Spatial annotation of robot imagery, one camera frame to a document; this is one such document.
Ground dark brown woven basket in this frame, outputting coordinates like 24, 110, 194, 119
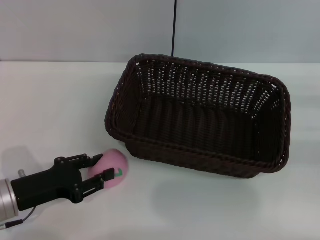
103, 52, 292, 180

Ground pink ball with green mark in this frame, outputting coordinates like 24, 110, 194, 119
87, 148, 130, 190

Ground grey left wrist cable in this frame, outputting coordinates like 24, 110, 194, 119
0, 206, 39, 227

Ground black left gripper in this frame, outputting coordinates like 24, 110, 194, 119
10, 153, 116, 211

